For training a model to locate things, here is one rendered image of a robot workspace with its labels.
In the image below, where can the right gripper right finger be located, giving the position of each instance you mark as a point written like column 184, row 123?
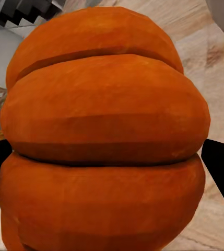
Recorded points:
column 213, row 157

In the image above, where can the stairs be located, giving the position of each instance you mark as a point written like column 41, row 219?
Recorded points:
column 25, row 13

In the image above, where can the pumpkin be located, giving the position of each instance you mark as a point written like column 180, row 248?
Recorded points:
column 105, row 130

